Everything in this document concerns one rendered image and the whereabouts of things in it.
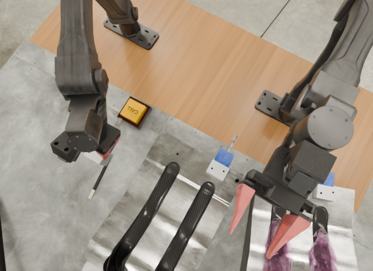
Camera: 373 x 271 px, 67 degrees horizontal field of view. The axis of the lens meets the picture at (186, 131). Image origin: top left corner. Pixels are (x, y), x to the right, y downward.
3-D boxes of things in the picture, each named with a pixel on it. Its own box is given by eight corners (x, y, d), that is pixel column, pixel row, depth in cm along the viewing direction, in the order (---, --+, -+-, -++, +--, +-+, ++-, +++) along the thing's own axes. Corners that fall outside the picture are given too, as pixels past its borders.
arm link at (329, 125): (356, 165, 34) (395, 85, 36) (291, 130, 35) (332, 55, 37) (318, 173, 45) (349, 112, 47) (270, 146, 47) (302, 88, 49)
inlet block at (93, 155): (116, 116, 79) (110, 111, 73) (131, 124, 78) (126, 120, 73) (91, 157, 77) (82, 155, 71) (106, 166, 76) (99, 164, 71)
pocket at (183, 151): (180, 141, 81) (179, 139, 78) (196, 150, 81) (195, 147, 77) (172, 155, 80) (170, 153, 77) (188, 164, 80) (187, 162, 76)
